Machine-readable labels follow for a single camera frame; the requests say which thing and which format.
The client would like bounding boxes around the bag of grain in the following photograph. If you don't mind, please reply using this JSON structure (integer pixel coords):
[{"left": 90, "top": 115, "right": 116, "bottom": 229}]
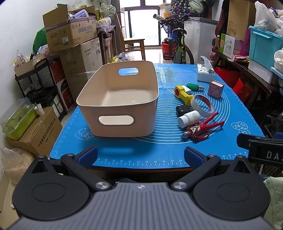
[{"left": 1, "top": 148, "right": 34, "bottom": 185}]

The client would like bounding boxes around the green white product box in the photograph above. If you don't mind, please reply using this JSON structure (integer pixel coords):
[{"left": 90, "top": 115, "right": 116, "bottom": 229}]
[{"left": 219, "top": 34, "right": 243, "bottom": 59}]

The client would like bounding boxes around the white paper cup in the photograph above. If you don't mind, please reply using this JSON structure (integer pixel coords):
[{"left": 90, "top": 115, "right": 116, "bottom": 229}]
[{"left": 34, "top": 103, "right": 45, "bottom": 116}]

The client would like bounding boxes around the open top cardboard box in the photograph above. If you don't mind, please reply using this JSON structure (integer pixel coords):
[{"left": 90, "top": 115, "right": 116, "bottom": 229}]
[{"left": 43, "top": 5, "right": 96, "bottom": 53}]

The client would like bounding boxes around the small black block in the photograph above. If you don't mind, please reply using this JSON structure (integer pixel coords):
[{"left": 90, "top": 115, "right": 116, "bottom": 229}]
[{"left": 176, "top": 104, "right": 191, "bottom": 117}]

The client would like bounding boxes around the green plastic lidded container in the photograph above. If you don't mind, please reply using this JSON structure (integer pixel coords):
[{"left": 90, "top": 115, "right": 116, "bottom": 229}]
[{"left": 1, "top": 97, "right": 37, "bottom": 140}]

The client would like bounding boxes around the white pill bottle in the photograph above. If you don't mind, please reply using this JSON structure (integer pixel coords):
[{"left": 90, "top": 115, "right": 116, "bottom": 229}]
[{"left": 177, "top": 110, "right": 201, "bottom": 128}]

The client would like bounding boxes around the wooden side table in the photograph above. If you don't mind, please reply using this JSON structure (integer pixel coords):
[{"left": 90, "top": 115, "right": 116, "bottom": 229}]
[{"left": 212, "top": 49, "right": 282, "bottom": 108}]

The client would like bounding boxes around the yellow toy launcher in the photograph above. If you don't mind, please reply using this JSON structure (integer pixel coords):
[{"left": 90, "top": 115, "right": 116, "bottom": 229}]
[{"left": 174, "top": 85, "right": 193, "bottom": 106}]

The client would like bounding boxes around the black metal shelf cart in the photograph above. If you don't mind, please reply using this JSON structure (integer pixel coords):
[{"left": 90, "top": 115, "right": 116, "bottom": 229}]
[{"left": 14, "top": 56, "right": 74, "bottom": 121}]

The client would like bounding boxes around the floor cardboard box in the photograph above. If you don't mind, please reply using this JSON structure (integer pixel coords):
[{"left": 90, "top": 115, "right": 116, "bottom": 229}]
[{"left": 6, "top": 107, "right": 62, "bottom": 157}]

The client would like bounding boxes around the green black bicycle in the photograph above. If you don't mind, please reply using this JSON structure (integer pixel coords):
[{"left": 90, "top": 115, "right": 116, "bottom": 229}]
[{"left": 153, "top": 14, "right": 195, "bottom": 65}]

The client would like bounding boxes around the green handled tool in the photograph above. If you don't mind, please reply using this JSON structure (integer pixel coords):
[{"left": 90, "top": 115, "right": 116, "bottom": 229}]
[{"left": 186, "top": 83, "right": 204, "bottom": 91}]

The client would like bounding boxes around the red bucket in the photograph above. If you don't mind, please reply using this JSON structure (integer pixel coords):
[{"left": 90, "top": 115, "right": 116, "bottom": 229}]
[{"left": 162, "top": 41, "right": 176, "bottom": 60}]

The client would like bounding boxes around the wooden chair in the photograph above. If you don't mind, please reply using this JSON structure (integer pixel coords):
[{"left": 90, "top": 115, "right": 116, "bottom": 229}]
[{"left": 115, "top": 13, "right": 146, "bottom": 60}]

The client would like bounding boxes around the small patterned pink box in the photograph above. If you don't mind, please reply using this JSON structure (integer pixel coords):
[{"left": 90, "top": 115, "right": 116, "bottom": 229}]
[{"left": 208, "top": 80, "right": 224, "bottom": 99}]

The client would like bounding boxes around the blue silicone table mat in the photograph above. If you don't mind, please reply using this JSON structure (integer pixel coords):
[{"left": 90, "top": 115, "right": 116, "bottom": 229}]
[{"left": 49, "top": 64, "right": 263, "bottom": 169}]

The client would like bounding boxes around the large stacked cardboard box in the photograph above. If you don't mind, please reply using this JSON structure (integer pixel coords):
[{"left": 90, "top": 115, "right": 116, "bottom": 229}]
[{"left": 59, "top": 37, "right": 103, "bottom": 100}]

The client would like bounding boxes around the teal plastic storage crate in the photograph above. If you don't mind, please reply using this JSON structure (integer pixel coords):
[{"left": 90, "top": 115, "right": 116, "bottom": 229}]
[{"left": 249, "top": 26, "right": 283, "bottom": 70}]

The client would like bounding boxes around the yellow oil jug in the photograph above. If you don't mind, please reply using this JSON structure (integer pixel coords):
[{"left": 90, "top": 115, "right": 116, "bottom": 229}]
[{"left": 111, "top": 56, "right": 120, "bottom": 63}]

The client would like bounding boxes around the white chest freezer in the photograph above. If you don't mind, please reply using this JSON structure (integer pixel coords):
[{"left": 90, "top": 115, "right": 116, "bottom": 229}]
[{"left": 184, "top": 17, "right": 218, "bottom": 64}]

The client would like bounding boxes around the white tape roll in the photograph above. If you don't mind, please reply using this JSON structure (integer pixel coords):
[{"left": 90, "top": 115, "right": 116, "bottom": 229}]
[{"left": 190, "top": 94, "right": 215, "bottom": 117}]

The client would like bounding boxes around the beige plastic storage bin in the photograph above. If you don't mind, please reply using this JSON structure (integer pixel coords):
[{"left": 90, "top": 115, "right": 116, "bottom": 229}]
[{"left": 76, "top": 61, "right": 159, "bottom": 137}]

